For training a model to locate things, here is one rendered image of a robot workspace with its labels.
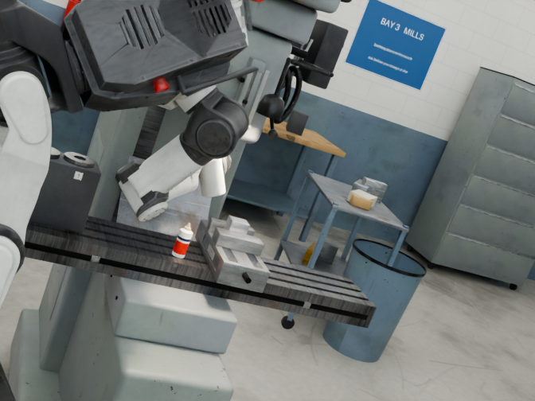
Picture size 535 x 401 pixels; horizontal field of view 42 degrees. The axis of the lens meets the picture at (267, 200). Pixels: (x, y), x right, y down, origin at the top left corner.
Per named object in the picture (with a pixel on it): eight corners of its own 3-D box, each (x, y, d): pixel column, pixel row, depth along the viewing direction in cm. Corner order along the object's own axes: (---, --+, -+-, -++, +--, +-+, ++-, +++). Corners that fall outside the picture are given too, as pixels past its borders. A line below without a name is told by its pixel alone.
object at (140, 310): (227, 356, 207) (240, 321, 204) (111, 336, 194) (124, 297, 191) (193, 282, 252) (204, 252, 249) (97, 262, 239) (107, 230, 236)
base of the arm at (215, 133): (205, 173, 151) (245, 142, 147) (166, 126, 149) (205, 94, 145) (221, 152, 165) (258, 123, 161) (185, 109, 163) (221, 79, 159)
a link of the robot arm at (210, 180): (224, 147, 196) (224, 155, 185) (229, 184, 199) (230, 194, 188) (184, 153, 195) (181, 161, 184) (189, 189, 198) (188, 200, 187)
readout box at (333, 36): (329, 91, 237) (353, 31, 233) (306, 83, 234) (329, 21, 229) (309, 80, 255) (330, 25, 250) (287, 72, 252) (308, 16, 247)
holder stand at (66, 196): (83, 233, 202) (103, 169, 198) (3, 216, 193) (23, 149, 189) (79, 218, 213) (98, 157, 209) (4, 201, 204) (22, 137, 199)
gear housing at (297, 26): (309, 47, 196) (322, 12, 193) (228, 17, 186) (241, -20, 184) (272, 33, 226) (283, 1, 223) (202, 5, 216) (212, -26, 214)
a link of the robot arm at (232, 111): (197, 175, 154) (245, 140, 149) (171, 142, 152) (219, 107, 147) (209, 158, 165) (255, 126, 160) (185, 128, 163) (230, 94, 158)
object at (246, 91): (240, 134, 198) (266, 63, 193) (228, 130, 196) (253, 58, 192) (236, 130, 201) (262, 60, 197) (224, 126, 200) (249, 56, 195)
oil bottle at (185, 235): (185, 259, 212) (197, 227, 210) (173, 256, 211) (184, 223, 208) (182, 254, 216) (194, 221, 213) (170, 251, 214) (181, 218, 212)
